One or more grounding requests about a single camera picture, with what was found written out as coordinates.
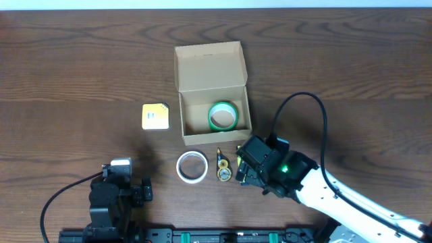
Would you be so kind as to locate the green tape roll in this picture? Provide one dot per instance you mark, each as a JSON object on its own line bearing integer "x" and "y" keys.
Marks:
{"x": 222, "y": 117}

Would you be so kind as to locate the white tape roll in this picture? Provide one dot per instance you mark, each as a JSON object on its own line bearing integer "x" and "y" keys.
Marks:
{"x": 192, "y": 167}

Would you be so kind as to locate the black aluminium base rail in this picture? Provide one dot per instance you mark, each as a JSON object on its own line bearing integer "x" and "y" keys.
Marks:
{"x": 166, "y": 235}

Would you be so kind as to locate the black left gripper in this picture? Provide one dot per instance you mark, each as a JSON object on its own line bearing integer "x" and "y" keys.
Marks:
{"x": 143, "y": 192}

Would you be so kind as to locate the open cardboard box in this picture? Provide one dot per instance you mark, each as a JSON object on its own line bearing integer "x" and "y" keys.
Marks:
{"x": 207, "y": 74}

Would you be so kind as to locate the yellow highlighter marker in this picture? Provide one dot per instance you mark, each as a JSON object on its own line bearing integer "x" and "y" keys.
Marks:
{"x": 239, "y": 161}

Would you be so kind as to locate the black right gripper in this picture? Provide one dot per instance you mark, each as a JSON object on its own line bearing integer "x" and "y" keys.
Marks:
{"x": 251, "y": 177}

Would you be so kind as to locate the yellow sticky note pad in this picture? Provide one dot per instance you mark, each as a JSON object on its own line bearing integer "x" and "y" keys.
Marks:
{"x": 155, "y": 116}

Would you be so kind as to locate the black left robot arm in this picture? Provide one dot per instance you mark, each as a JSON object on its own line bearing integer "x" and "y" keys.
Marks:
{"x": 112, "y": 198}

